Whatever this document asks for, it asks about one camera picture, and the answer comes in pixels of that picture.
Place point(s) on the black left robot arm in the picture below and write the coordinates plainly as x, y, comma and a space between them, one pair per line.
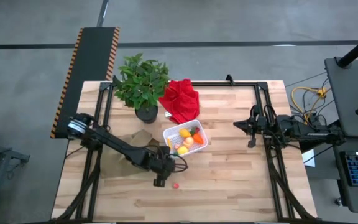
117, 144

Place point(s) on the tan cloth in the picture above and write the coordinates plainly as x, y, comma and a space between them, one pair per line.
141, 137

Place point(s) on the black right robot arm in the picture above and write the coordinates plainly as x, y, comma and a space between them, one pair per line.
306, 129

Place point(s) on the black plant pot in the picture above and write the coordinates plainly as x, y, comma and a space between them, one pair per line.
147, 114

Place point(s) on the white perforated plastic basket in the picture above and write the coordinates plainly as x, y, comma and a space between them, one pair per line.
174, 137

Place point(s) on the black clamp bracket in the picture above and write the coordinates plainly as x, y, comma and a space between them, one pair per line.
229, 79

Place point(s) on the yellow toy lemon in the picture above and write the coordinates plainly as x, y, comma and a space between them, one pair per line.
184, 133

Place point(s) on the green leafy plant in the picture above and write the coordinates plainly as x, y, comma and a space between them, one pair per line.
141, 81

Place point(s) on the orange toy peach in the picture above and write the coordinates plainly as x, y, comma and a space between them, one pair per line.
188, 142

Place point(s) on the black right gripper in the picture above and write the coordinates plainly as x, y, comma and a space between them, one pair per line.
258, 124

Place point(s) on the red cloth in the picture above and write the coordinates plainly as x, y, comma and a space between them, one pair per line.
180, 99

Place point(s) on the black pole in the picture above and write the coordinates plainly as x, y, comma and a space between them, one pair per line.
357, 48

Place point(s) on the grey desk with pole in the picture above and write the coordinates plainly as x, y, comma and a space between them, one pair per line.
350, 93

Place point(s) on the black hazard-striped floor ramp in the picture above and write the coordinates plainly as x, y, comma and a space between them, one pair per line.
92, 56

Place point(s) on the small white tag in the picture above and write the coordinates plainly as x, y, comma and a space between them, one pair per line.
167, 114

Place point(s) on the orange toy carrot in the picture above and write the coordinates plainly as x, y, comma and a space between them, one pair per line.
198, 139

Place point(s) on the black aluminium table frame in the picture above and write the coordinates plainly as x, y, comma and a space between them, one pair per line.
222, 83

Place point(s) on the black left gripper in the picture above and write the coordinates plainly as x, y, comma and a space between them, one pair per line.
162, 165

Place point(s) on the grey desk with keyboard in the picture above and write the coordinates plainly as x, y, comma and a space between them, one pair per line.
340, 186

